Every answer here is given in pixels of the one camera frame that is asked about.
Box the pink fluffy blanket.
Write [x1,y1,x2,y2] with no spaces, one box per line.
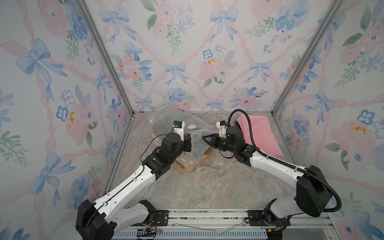
[237,114,284,159]

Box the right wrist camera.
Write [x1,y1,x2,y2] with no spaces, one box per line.
[216,121,228,138]

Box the aluminium corner post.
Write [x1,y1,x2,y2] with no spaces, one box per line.
[74,0,134,118]
[271,0,344,117]

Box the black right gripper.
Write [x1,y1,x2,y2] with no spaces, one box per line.
[202,133,237,155]

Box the right aluminium corner post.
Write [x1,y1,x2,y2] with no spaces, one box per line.
[271,0,344,117]

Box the clear plastic vacuum bag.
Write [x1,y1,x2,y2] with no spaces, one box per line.
[134,106,223,177]

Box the left aluminium corner post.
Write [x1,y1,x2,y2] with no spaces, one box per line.
[74,0,134,118]

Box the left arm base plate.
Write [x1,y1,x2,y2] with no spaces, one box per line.
[133,210,170,227]

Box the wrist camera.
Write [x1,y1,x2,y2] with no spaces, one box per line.
[216,121,228,138]
[173,121,185,141]

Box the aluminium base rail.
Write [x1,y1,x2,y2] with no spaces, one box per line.
[111,209,340,240]

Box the white round bag valve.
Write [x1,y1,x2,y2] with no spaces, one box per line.
[187,124,197,130]

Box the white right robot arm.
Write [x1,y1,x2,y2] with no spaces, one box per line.
[202,126,334,226]

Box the orange cream striped blanket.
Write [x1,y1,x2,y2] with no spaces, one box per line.
[172,147,213,175]

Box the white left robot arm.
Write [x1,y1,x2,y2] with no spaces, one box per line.
[76,133,192,240]

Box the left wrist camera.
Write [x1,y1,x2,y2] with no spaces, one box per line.
[173,121,185,141]

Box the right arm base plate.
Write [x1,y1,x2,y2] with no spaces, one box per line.
[245,210,291,228]

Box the grey fluffy blanket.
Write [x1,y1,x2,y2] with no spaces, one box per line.
[152,109,214,162]

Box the black corrugated cable conduit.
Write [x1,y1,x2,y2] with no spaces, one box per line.
[227,108,343,213]

